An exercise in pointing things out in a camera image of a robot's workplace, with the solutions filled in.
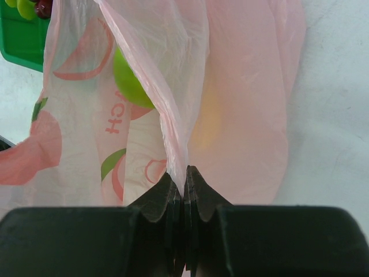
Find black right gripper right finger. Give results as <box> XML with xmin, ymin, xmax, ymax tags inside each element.
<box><xmin>183</xmin><ymin>166</ymin><xmax>368</xmax><ymax>276</ymax></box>

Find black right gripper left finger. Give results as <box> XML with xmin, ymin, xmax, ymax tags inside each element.
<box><xmin>1</xmin><ymin>174</ymin><xmax>182</xmax><ymax>276</ymax></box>

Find yellow fake mango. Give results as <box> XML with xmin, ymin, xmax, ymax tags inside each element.
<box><xmin>190</xmin><ymin>83</ymin><xmax>225</xmax><ymax>152</ymax></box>

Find pink plastic bag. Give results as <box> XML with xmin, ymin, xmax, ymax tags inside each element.
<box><xmin>1</xmin><ymin>1</ymin><xmax>306</xmax><ymax>214</ymax></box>

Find green fake apple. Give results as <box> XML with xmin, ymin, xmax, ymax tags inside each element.
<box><xmin>113</xmin><ymin>47</ymin><xmax>154</xmax><ymax>108</ymax></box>

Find purple fake grapes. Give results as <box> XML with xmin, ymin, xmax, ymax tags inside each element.
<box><xmin>31</xmin><ymin>0</ymin><xmax>53</xmax><ymax>20</ymax></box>

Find green fake grapes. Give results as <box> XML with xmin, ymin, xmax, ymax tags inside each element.
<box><xmin>5</xmin><ymin>0</ymin><xmax>36</xmax><ymax>20</ymax></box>

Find green plastic basket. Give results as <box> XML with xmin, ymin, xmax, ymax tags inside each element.
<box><xmin>1</xmin><ymin>1</ymin><xmax>50</xmax><ymax>72</ymax></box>

